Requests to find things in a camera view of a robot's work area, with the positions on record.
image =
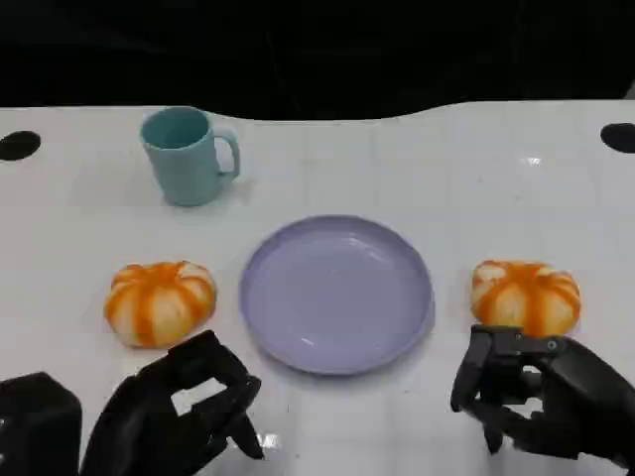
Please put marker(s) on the lilac plate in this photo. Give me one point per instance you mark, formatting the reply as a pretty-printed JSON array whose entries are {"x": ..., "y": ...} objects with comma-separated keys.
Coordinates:
[{"x": 337, "y": 297}]

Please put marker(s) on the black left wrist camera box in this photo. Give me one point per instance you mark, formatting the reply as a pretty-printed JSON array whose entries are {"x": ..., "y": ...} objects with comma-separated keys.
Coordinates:
[{"x": 37, "y": 426}]

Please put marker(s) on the black backdrop curtain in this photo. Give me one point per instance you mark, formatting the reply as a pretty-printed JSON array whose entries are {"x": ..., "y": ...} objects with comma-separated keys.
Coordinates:
[{"x": 317, "y": 49}]

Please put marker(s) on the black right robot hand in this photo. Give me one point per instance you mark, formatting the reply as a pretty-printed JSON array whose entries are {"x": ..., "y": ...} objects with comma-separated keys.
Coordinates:
[{"x": 580, "y": 396}]

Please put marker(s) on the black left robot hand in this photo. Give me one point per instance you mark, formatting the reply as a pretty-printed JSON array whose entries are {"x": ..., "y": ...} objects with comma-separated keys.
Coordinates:
[{"x": 149, "y": 421}]

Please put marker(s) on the pale green mug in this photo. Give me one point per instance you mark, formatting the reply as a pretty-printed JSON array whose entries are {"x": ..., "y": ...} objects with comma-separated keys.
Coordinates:
[{"x": 183, "y": 163}]

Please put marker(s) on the orange white toy bread roll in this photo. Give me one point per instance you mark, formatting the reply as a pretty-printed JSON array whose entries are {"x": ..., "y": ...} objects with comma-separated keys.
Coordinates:
[
  {"x": 159, "y": 302},
  {"x": 526, "y": 295}
]

